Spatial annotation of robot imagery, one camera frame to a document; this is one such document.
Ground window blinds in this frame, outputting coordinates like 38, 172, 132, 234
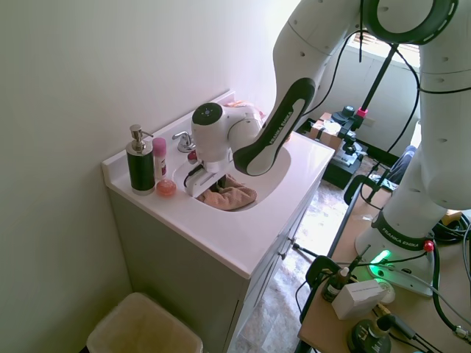
351, 31, 422, 69

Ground white sink countertop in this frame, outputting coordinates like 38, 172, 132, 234
102, 90, 336, 279

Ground black chrome soap dispenser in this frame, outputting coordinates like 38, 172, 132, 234
126, 124, 156, 196

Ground black C-clamp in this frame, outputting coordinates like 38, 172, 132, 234
344, 174, 382, 207
300, 255, 345, 321

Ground pink deodorant stick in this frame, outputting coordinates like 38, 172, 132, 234
152, 137, 169, 182

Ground chrome faucet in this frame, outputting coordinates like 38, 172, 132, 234
171, 131, 196, 154

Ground pink box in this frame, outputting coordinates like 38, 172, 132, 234
222, 99, 255, 110

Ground brown cardboard box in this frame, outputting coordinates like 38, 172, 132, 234
308, 112, 345, 150

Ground cream trash bin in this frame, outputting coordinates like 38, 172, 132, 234
86, 292, 204, 353

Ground white round container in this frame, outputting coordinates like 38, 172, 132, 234
378, 281, 397, 304

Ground grey hose cable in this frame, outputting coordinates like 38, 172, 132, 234
431, 238, 471, 339

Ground blue cloth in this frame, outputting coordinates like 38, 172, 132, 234
386, 145, 420, 185

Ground black floor case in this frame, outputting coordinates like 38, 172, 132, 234
322, 143, 369, 190

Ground black cable bundle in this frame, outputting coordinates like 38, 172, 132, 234
430, 211, 471, 244

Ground black round bottle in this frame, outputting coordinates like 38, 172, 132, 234
347, 318, 393, 353

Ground grey vanity cabinet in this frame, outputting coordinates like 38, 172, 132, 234
107, 183, 321, 353

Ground white cardboard box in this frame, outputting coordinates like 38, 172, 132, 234
331, 278, 388, 321

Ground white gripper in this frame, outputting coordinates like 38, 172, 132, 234
183, 161, 231, 198

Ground dark dropper bottle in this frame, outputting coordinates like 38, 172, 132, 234
322, 267, 353, 303

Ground black camera stand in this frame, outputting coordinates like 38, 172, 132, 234
341, 43, 406, 205

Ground pink-brown knitted towel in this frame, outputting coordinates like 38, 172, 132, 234
195, 174, 258, 213

